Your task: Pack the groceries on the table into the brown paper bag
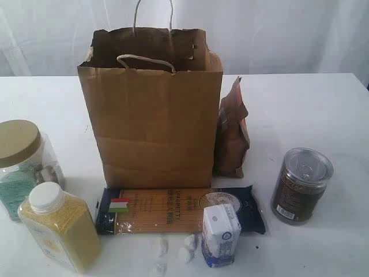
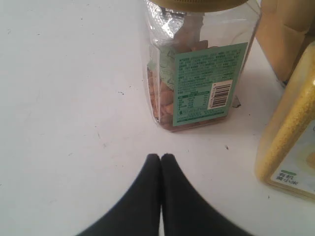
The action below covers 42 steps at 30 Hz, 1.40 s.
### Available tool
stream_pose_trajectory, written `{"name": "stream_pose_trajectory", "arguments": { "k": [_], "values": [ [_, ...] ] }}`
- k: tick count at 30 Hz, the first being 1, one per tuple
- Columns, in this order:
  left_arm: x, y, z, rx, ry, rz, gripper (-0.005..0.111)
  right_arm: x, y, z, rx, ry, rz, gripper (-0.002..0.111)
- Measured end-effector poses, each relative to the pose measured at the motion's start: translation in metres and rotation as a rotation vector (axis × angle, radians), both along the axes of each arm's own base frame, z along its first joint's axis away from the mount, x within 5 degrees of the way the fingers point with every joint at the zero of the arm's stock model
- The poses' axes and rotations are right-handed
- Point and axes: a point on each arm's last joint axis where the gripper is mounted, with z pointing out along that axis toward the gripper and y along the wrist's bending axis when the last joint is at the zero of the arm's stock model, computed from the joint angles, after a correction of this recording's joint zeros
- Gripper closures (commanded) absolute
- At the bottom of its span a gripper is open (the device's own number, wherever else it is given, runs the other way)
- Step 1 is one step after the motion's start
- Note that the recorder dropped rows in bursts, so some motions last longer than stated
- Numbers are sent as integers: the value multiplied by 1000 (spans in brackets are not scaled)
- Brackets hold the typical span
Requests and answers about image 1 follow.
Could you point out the dark can clear lid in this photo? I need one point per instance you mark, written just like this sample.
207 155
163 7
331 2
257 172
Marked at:
302 181

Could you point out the yellow millet bottle white cap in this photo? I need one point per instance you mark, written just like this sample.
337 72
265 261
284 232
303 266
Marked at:
62 226

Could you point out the clear nut jar gold lid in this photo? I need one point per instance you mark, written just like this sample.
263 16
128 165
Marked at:
27 160

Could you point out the brown paper bag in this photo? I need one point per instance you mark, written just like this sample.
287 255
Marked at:
153 96

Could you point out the brown stand-up pouch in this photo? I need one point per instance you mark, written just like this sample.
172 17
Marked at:
232 139

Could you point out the spaghetti packet dark blue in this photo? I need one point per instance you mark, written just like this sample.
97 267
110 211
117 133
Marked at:
123 211

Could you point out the white crumpled wad upper right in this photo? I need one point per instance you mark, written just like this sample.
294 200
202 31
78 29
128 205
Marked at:
193 240

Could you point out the white crumpled wad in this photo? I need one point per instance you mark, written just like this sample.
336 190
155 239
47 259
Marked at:
193 240
162 246
185 255
159 269

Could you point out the white crumpled wad upper left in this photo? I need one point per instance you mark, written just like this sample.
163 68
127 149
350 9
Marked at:
162 246

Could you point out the white crumpled wad lower right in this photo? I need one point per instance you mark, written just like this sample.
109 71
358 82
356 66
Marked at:
185 255

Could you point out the white crumpled wad bottom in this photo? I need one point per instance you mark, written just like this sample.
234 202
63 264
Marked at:
159 269

